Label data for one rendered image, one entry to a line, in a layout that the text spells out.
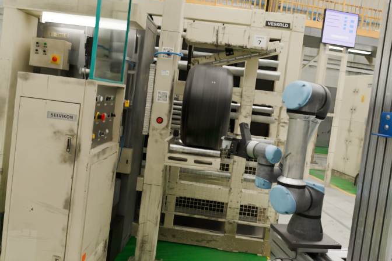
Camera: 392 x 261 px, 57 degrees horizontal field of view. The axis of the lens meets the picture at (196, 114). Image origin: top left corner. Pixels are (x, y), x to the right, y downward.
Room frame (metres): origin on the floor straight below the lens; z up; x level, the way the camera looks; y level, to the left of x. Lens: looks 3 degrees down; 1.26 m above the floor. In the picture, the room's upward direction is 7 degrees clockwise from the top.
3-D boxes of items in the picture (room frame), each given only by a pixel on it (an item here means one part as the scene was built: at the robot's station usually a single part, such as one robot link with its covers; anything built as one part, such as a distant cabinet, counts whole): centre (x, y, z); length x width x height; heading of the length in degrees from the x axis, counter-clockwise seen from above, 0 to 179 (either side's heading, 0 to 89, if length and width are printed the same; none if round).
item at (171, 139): (2.49, 0.15, 0.90); 0.40 x 0.03 x 0.10; 177
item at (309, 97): (1.46, -0.42, 1.09); 0.15 x 0.12 x 0.55; 127
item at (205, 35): (2.77, -0.17, 1.71); 0.61 x 0.25 x 0.15; 87
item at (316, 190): (1.54, -0.52, 0.88); 0.13 x 0.12 x 0.14; 127
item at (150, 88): (2.45, 0.32, 1.19); 0.05 x 0.04 x 0.48; 177
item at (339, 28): (5.92, -2.13, 2.60); 0.60 x 0.05 x 0.55; 102
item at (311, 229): (1.54, -0.53, 0.77); 0.15 x 0.15 x 0.10
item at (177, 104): (2.88, 0.17, 1.05); 0.20 x 0.15 x 0.30; 87
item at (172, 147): (2.34, -0.02, 0.90); 0.35 x 0.05 x 0.05; 87
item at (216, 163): (2.34, -0.02, 0.83); 0.36 x 0.09 x 0.06; 87
